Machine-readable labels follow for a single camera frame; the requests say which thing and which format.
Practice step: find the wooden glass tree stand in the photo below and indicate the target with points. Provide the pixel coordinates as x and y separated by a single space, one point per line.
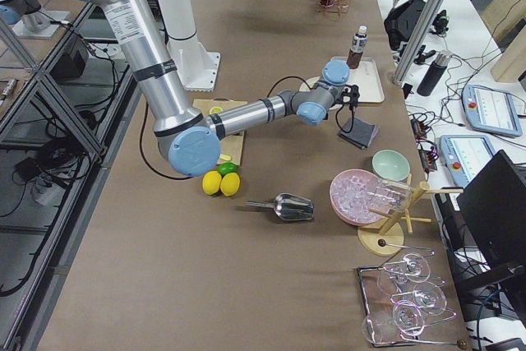
386 236

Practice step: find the black thermos bottle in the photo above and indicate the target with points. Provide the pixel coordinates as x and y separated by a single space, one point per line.
434 73

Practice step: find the aluminium frame post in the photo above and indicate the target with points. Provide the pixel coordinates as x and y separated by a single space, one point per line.
423 24

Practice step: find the green lime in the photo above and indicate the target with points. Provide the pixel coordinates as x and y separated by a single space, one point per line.
226 168

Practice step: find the green bowl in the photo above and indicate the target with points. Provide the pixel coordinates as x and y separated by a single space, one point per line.
390 164

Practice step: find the cream rabbit tray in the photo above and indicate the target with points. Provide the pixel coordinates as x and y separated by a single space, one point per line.
367 78

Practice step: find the black equipment case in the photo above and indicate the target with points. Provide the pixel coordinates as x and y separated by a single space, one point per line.
401 22

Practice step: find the wine glass middle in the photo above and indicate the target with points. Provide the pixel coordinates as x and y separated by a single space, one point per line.
427 296

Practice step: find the metal scoop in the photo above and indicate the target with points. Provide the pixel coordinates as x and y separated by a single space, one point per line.
288 207

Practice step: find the black monitor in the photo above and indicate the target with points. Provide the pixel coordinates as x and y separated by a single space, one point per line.
493 208

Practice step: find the grey folded cloth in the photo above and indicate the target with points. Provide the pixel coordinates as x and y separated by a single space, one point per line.
359 133

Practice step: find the yellow lemon far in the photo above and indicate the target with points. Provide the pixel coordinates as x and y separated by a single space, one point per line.
230 184

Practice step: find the wine glass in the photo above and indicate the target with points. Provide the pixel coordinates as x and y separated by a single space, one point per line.
412 267
427 296
401 323

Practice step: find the pink bowl with ice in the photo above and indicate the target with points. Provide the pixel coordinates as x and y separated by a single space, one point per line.
361 198

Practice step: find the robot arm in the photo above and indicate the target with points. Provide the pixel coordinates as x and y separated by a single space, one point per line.
187 139

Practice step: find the yellow lemon near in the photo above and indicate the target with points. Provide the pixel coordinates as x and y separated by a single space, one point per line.
211 182

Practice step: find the tea bottle on tray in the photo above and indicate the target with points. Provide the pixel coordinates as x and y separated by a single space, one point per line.
357 47

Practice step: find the yellow lemon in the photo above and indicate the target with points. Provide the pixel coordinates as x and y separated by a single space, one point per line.
230 184
211 182

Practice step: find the wine glass upper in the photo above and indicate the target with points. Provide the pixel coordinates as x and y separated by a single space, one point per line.
412 267

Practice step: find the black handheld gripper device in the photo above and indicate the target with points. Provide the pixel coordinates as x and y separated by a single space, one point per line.
439 26

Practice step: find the wine glass lower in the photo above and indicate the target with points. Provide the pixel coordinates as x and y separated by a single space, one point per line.
401 323

